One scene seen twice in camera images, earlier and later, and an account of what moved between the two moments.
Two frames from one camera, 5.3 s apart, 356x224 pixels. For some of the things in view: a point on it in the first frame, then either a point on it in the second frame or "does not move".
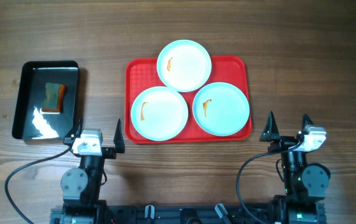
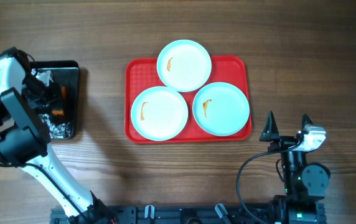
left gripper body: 107,153 → 38,94
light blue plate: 184,65 does not move
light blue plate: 159,113 does not move
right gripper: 271,132 does not move
